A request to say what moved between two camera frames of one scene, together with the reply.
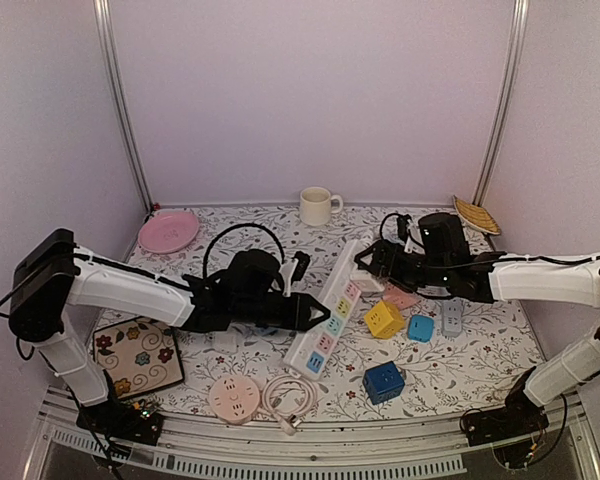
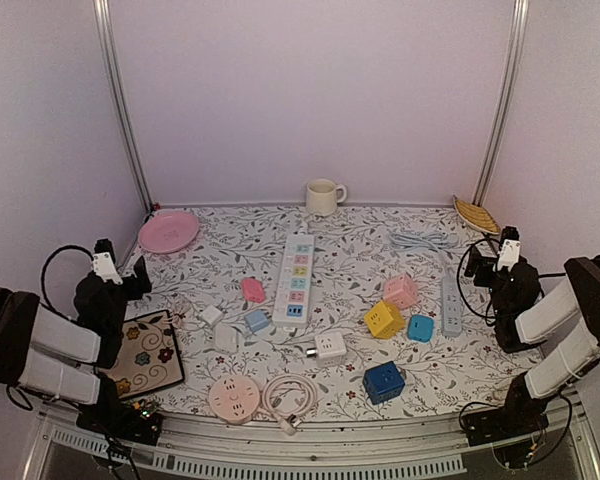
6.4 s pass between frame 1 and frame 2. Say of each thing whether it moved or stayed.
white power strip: moved
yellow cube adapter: stayed
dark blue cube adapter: stayed
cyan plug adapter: stayed
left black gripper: moved
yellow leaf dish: stayed
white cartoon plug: moved
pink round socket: stayed
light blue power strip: stayed
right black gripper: moved
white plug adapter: stayed
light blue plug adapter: moved
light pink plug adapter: stayed
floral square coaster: stayed
